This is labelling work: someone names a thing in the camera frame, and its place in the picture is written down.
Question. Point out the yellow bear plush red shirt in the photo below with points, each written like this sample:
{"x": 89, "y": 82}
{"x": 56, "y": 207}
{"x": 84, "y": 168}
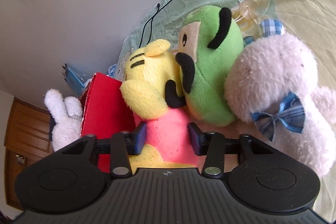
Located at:
{"x": 167, "y": 141}

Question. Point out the green plush with moustache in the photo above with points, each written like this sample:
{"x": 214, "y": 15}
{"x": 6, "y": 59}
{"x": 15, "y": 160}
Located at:
{"x": 209, "y": 43}

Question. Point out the clear plastic suction hook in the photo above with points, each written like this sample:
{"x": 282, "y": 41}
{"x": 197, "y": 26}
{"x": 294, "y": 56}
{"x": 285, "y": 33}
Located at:
{"x": 246, "y": 15}

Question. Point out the brown wooden door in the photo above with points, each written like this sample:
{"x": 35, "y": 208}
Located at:
{"x": 26, "y": 141}

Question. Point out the pastel cartoon bed sheet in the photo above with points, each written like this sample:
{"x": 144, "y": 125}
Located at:
{"x": 262, "y": 3}

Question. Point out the red cardboard box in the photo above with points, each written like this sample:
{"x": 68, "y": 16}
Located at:
{"x": 105, "y": 113}

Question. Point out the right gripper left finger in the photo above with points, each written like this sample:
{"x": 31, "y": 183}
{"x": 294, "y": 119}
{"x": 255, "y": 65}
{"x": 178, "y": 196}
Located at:
{"x": 122, "y": 145}

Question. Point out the white rabbit plush plaid ears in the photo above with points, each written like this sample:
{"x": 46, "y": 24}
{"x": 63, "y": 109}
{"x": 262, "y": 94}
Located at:
{"x": 273, "y": 84}

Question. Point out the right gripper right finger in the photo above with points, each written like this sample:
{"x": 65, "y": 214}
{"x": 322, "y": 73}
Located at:
{"x": 212, "y": 146}

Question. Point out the small white rabbit plush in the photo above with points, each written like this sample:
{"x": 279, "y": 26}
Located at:
{"x": 67, "y": 114}

